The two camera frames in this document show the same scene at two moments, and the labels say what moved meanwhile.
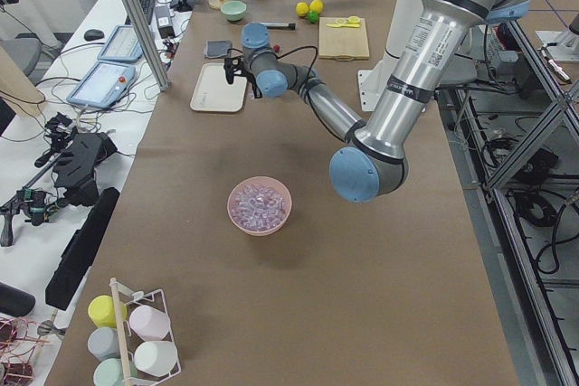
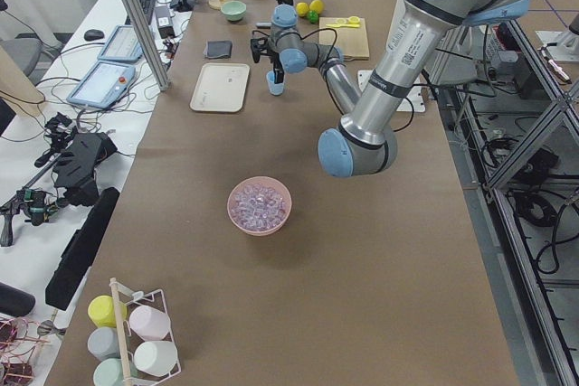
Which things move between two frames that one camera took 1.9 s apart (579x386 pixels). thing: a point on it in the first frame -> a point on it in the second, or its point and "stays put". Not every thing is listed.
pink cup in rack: (149, 324) stays put
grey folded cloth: (216, 48) stays put
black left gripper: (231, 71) -> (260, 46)
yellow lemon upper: (316, 4) stays put
